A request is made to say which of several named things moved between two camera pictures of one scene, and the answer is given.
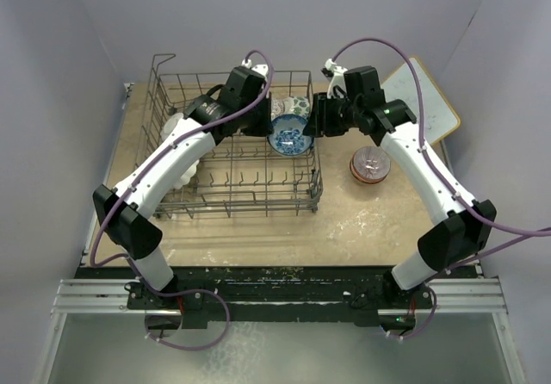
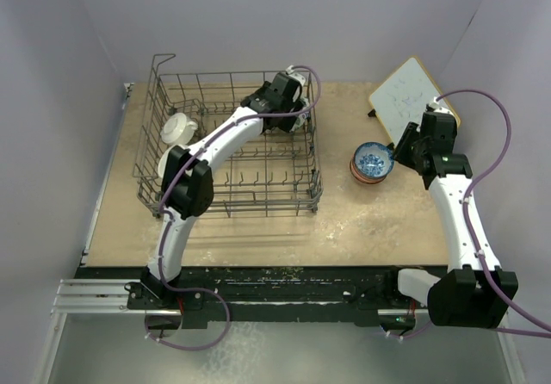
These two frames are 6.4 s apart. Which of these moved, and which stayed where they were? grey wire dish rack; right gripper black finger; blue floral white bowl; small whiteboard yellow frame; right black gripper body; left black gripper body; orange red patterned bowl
Moved: right gripper black finger; blue floral white bowl; right black gripper body; left black gripper body
Stayed: small whiteboard yellow frame; grey wire dish rack; orange red patterned bowl
